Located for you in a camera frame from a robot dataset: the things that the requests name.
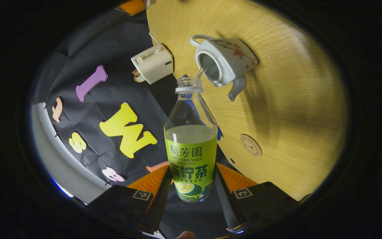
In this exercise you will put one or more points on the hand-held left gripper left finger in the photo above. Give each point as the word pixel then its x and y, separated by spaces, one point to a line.
pixel 159 205

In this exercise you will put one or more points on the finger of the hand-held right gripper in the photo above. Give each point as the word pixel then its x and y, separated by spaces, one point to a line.
pixel 134 7

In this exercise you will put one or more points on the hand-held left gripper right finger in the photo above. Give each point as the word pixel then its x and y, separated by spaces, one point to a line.
pixel 225 205

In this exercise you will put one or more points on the green label water bottle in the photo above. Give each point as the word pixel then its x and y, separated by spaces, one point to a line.
pixel 191 156

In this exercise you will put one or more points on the round wooden coaster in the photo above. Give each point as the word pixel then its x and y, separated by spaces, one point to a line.
pixel 250 145

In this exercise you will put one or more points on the white ceramic teacup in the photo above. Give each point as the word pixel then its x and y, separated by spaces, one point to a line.
pixel 225 58

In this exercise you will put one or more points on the white toaster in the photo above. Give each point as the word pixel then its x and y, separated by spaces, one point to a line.
pixel 153 64

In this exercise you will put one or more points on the toasted bread slice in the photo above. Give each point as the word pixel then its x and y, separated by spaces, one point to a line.
pixel 138 77

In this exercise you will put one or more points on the blue towel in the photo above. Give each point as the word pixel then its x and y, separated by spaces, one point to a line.
pixel 219 133

